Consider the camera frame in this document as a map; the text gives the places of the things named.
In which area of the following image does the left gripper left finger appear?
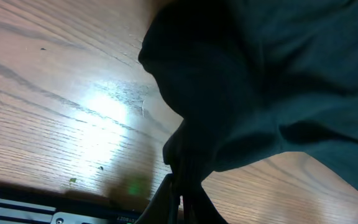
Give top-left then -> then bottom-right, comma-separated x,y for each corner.
135,174 -> 180,224

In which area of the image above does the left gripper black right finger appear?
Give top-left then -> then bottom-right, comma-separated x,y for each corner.
182,186 -> 228,224

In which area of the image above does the black t-shirt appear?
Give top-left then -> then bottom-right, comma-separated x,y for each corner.
139,0 -> 358,192

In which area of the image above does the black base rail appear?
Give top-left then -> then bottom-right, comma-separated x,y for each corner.
0,182 -> 140,224

